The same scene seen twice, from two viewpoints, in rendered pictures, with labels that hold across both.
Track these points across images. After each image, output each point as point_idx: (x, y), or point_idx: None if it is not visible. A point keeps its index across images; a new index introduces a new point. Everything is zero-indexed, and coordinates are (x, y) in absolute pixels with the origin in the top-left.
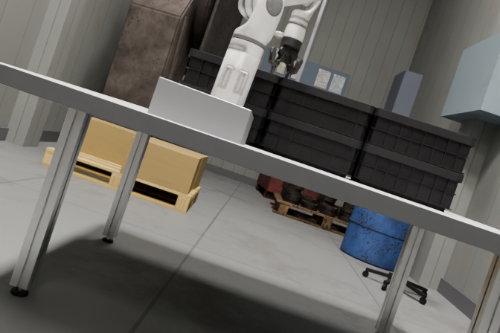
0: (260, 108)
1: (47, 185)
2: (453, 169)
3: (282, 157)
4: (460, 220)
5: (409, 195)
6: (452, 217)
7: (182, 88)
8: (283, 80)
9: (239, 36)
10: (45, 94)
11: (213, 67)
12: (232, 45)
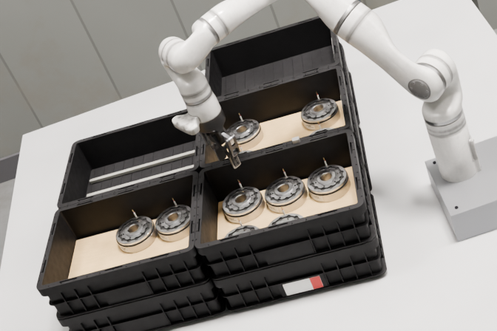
0: (364, 168)
1: None
2: (341, 46)
3: (386, 170)
4: (483, 51)
5: (354, 92)
6: (476, 55)
7: None
8: (351, 127)
9: (462, 111)
10: None
11: None
12: (462, 124)
